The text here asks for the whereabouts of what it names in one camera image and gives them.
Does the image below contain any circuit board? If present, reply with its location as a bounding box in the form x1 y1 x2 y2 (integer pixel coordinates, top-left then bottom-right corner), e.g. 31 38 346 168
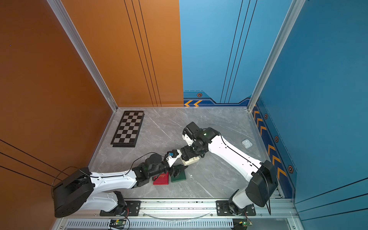
231 218 253 230
108 219 128 230

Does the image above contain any cream jewelry box base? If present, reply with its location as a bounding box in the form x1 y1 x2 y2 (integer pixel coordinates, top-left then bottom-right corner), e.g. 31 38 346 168
182 157 200 166

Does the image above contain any clear plastic earphone case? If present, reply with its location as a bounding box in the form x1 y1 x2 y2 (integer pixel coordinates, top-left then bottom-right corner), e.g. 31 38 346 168
241 140 253 149

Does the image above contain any aluminium corner post right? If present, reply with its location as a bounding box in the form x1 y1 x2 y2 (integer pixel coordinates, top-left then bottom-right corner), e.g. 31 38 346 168
247 0 306 112

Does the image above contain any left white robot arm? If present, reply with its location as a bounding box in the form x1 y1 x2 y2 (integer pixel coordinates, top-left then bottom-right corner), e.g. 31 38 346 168
51 151 186 218

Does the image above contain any right circuit board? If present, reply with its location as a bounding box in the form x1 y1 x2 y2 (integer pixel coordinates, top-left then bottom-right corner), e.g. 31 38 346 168
231 218 253 230

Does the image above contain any left circuit board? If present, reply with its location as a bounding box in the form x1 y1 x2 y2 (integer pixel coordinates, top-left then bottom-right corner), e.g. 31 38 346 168
108 219 128 230

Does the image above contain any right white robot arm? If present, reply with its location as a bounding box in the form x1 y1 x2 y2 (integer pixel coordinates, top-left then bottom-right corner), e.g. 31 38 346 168
180 123 278 215

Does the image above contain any aluminium corner post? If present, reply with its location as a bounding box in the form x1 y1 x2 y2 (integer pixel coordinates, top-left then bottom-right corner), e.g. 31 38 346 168
47 0 118 112
247 0 306 112

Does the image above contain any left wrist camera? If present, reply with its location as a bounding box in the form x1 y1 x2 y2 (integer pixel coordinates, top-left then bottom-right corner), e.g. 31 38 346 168
164 149 182 167

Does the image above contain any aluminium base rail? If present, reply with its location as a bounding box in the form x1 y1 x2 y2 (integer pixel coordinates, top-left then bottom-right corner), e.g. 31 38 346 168
57 198 300 222

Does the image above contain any aluminium corner post left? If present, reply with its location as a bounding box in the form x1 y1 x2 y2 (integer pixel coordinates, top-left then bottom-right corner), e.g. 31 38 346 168
47 0 118 112

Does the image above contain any red booklet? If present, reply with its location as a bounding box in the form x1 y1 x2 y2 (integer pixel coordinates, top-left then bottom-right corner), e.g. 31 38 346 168
153 172 170 186

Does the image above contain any black white chessboard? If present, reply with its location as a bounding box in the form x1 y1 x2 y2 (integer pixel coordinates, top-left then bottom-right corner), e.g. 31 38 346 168
111 110 145 148

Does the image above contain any green booklet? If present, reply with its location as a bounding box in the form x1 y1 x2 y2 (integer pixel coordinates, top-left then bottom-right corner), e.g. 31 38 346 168
171 171 186 183

